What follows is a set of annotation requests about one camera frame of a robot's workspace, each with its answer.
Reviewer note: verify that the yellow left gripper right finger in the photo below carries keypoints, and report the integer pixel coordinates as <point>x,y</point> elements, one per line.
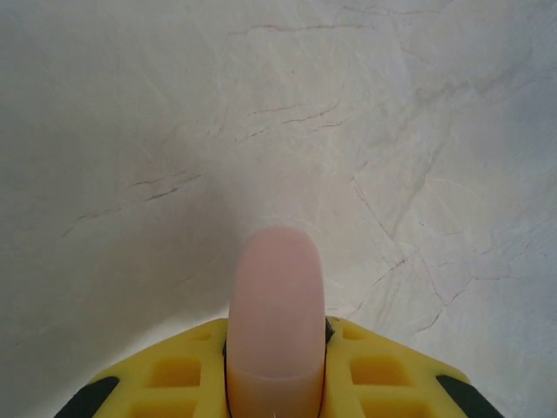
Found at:
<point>413,374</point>

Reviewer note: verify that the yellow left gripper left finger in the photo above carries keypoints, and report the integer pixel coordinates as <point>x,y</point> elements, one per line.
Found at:
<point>143,379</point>

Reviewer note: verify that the pink earbud charging case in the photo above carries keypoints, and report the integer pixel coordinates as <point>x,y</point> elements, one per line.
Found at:
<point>276,305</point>

